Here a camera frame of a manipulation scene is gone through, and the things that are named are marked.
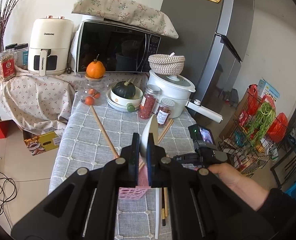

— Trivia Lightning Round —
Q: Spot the white plastic spoon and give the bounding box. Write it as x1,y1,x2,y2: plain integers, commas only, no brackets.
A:
140,114,159,164

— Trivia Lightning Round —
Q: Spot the pink perforated utensil holder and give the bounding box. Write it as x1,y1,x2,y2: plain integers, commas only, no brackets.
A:
119,164,150,200

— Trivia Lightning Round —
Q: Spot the brown wooden chopstick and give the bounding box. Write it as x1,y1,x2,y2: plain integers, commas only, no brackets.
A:
158,119,174,144

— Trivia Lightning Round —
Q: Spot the person's right hand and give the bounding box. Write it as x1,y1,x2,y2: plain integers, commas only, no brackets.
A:
208,163,269,211

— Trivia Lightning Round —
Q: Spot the jar of red goji berries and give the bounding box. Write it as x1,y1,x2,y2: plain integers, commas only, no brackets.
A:
138,84,160,119

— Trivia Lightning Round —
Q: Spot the labelled jar of dried fruit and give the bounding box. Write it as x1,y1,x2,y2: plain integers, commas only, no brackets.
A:
156,98,175,127

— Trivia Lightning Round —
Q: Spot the dark green squash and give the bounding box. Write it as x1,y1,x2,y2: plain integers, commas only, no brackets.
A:
112,80,136,99

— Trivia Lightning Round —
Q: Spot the white electric pot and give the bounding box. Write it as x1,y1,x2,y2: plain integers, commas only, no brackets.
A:
147,70,223,123

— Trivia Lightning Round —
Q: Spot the green leafy vegetable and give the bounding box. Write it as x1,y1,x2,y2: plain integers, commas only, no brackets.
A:
247,102,276,146

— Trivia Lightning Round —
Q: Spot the orange tangerine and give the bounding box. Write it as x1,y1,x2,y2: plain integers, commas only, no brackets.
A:
86,56,106,79

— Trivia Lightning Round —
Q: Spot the yellow printed cardboard box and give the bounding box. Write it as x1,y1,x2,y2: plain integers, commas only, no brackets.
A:
22,131,61,155

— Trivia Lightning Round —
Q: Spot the black microwave oven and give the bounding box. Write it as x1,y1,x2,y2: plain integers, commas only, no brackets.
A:
70,20,161,73

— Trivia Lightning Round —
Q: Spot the floral white cloth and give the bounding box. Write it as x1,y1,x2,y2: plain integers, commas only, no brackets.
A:
0,67,148,137

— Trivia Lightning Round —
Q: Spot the grey refrigerator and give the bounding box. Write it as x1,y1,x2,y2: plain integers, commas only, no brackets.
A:
158,0,254,113

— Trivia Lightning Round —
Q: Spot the cream air fryer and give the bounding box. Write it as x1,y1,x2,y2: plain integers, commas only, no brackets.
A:
28,16,74,76

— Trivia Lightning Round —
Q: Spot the floral cloth cover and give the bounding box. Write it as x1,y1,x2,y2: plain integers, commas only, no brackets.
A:
72,0,179,39

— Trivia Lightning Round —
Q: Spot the red labelled snack jar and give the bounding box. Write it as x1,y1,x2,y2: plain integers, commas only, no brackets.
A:
0,50,16,82

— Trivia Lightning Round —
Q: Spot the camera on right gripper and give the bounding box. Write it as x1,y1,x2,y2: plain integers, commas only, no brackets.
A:
188,124,218,152

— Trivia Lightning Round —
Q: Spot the black wire storage rack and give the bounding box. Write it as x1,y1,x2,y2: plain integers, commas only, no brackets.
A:
219,85,288,177

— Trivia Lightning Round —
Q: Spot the woven rope basket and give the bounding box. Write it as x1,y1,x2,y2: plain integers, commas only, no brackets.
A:
148,53,185,75

